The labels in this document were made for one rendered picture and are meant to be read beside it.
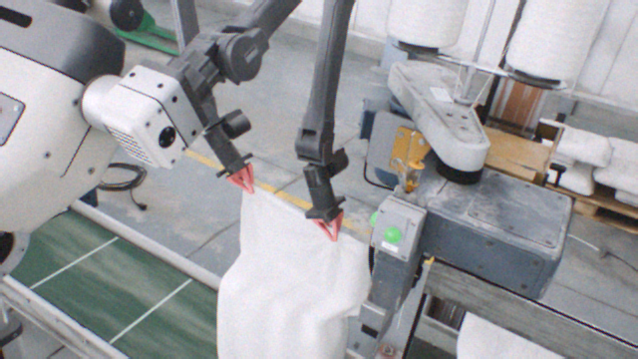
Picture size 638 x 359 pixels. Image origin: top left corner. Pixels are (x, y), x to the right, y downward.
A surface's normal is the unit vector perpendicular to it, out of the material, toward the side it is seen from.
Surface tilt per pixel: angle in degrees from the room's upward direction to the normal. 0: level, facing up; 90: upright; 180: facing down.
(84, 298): 0
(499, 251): 90
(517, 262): 90
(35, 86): 50
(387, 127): 90
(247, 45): 78
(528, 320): 90
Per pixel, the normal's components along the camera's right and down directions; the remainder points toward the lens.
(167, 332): 0.14, -0.85
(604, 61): -0.49, 0.39
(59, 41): -0.29, -0.25
